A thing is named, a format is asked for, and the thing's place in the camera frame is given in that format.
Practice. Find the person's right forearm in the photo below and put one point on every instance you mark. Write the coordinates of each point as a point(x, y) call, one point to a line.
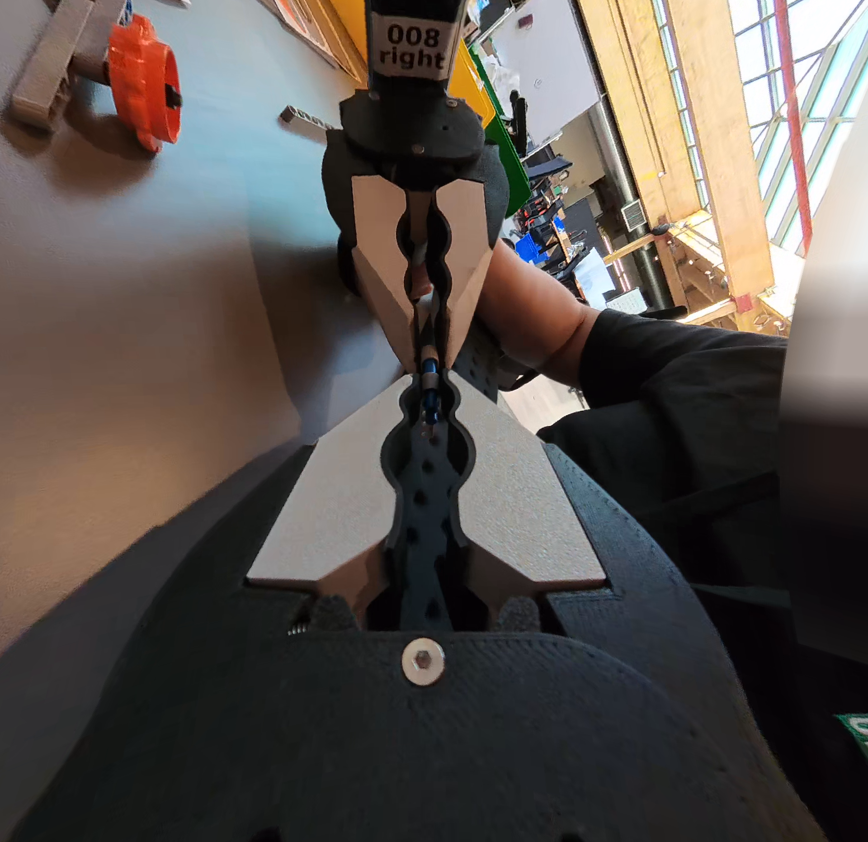
point(566, 333)

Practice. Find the black perforated mat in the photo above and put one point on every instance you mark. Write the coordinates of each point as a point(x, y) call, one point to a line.
point(424, 516)

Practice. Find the black office chair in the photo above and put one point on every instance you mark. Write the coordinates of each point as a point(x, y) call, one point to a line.
point(519, 119)

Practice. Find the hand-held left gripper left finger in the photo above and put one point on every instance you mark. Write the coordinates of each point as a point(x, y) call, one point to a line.
point(319, 516)

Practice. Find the orange wheel beam assembly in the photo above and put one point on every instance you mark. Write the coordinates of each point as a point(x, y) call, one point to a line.
point(146, 75)

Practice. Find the orange print leaflet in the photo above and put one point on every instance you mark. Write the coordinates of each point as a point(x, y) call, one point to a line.
point(298, 14)

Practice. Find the yellow plastic bin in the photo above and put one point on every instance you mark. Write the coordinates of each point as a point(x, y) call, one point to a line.
point(342, 1)

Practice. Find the long grey holed beam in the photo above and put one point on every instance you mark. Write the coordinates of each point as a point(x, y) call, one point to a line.
point(305, 117)

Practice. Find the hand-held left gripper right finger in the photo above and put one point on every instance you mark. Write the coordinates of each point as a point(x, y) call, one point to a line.
point(529, 516)

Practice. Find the blue storage bin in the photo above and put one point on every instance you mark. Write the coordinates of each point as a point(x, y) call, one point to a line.
point(529, 248)

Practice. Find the whiteboard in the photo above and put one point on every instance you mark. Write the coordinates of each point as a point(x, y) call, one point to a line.
point(542, 55)

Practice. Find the grey beam with blue pins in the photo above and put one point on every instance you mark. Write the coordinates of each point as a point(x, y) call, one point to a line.
point(430, 408)

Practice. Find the green plastic bin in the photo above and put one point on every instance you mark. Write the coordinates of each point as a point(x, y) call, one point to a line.
point(512, 170)

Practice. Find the person's right hand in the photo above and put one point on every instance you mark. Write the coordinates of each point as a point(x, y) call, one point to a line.
point(508, 299)

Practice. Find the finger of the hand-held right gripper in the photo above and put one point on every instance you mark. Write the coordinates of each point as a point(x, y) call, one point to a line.
point(468, 245)
point(380, 245)

